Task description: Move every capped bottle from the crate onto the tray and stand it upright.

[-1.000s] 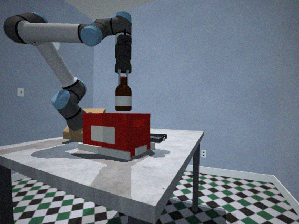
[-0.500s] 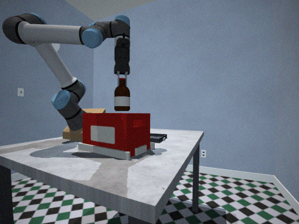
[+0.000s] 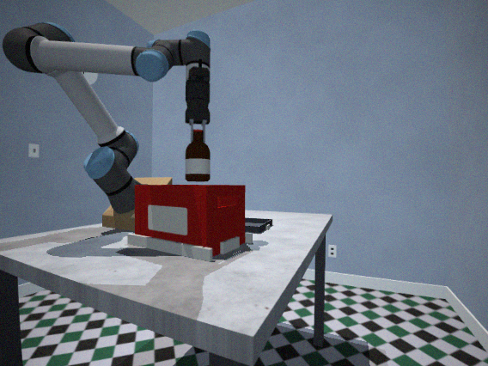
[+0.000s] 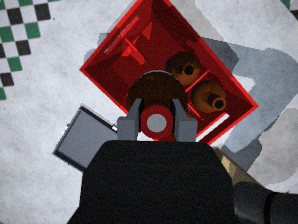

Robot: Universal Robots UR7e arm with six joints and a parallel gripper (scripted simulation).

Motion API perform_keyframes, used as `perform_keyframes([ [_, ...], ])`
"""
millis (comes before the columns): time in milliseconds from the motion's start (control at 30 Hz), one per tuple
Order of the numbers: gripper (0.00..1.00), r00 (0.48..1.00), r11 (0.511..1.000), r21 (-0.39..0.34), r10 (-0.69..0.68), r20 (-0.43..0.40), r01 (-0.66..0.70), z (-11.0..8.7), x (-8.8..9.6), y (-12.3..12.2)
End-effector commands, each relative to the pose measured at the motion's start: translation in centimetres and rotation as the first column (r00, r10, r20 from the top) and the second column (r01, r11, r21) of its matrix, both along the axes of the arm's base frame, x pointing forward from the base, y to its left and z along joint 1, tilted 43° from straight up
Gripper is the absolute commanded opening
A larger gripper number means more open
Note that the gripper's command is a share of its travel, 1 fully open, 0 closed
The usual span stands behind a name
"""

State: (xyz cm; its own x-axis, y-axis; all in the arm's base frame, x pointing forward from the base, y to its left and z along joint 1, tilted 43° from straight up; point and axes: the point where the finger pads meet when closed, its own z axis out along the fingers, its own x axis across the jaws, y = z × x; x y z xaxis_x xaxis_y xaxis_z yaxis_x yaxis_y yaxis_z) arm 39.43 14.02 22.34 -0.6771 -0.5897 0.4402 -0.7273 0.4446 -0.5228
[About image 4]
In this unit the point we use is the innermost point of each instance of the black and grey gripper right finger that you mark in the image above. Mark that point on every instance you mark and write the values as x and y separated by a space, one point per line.
185 128

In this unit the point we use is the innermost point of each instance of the red crate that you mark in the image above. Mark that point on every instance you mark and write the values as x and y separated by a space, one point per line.
157 27

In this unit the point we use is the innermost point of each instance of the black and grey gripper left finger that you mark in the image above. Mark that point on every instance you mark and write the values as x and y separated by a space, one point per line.
129 126

